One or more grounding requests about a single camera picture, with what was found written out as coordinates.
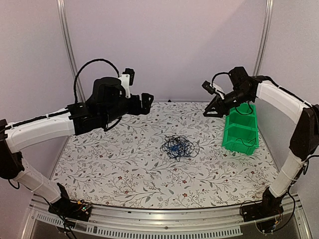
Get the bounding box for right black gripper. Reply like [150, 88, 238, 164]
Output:
[203, 88, 253, 118]

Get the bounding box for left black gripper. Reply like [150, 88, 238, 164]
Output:
[102, 92, 154, 125]

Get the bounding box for thin black cable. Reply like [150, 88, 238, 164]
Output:
[234, 135, 257, 149]

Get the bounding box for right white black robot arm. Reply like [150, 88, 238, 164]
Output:
[202, 66, 319, 217]

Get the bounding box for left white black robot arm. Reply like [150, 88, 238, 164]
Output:
[0, 68, 154, 216]

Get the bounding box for green three-compartment bin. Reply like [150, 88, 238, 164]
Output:
[222, 103, 259, 155]

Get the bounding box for floral table mat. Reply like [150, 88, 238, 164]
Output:
[52, 102, 278, 209]

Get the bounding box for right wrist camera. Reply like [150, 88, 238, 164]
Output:
[202, 81, 225, 99]

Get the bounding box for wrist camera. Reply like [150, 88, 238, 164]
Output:
[119, 68, 135, 99]
[202, 81, 225, 99]

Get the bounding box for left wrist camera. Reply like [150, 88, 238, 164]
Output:
[119, 68, 135, 99]

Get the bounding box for right aluminium corner post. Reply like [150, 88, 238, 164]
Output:
[253, 0, 274, 76]

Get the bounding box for aluminium corner post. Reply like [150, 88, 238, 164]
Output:
[56, 0, 85, 103]
[253, 0, 274, 76]

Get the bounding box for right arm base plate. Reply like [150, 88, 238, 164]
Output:
[239, 193, 296, 235]

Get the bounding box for aluminium front rail frame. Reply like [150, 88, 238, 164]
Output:
[21, 194, 312, 239]

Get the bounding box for left aluminium corner post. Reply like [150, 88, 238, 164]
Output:
[56, 0, 85, 103]

